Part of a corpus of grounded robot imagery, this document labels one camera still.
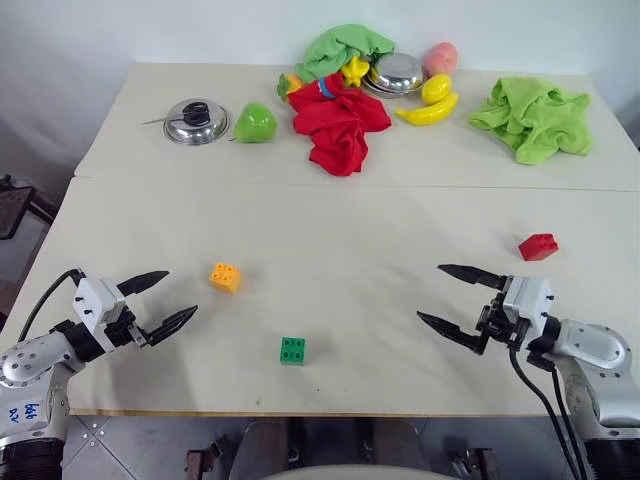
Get green toy building block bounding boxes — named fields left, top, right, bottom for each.
left=278, top=336, right=308, bottom=367

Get steel lid with black knob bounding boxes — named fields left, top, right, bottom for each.
left=162, top=98, right=233, bottom=147

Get yellow toy building block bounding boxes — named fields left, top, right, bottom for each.
left=208, top=262, right=242, bottom=296

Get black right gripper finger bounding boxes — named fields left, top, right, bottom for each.
left=437, top=263, right=511, bottom=293
left=416, top=310, right=486, bottom=356

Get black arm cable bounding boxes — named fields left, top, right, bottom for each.
left=17, top=268, right=85, bottom=345
left=508, top=346, right=592, bottom=480

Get yellow toy banana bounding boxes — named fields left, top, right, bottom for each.
left=395, top=91, right=460, bottom=126

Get red cloth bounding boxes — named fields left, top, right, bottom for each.
left=288, top=72, right=392, bottom=177

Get green cloth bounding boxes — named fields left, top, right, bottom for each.
left=294, top=23, right=398, bottom=84
left=467, top=76, right=594, bottom=166

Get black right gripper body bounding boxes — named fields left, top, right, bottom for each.
left=474, top=291, right=527, bottom=352

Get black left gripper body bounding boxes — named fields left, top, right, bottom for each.
left=104, top=304, right=152, bottom=351

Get green toy pear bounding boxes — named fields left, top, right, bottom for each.
left=232, top=102, right=279, bottom=145

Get yellow toy star fruit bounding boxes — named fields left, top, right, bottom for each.
left=341, top=55, right=372, bottom=89

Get red toy building block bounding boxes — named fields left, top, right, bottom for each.
left=517, top=232, right=560, bottom=262

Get dark metal frame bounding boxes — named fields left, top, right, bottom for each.
left=0, top=174, right=57, bottom=242

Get pink toy peach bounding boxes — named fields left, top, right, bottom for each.
left=423, top=42, right=459, bottom=78

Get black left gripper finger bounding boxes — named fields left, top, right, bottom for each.
left=146, top=304, right=199, bottom=348
left=116, top=270, right=171, bottom=298

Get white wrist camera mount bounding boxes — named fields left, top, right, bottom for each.
left=72, top=276, right=127, bottom=354
left=501, top=275, right=555, bottom=342

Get yellow toy lemon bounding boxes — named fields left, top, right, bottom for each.
left=421, top=73, right=454, bottom=106

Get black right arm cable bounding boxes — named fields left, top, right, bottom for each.
left=508, top=346, right=592, bottom=480

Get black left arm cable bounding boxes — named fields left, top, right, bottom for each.
left=17, top=268, right=85, bottom=345

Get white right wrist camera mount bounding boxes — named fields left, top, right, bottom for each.
left=501, top=275, right=555, bottom=342

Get rusty metal bracket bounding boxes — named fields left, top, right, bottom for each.
left=184, top=435, right=232, bottom=480
left=444, top=437, right=497, bottom=480

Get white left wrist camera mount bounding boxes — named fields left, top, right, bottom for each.
left=72, top=276, right=127, bottom=354

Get steel bowl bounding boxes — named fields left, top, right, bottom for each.
left=368, top=51, right=426, bottom=93
left=361, top=73, right=422, bottom=99

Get orange toy fruit green leaves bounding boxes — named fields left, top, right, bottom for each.
left=276, top=73, right=308, bottom=104

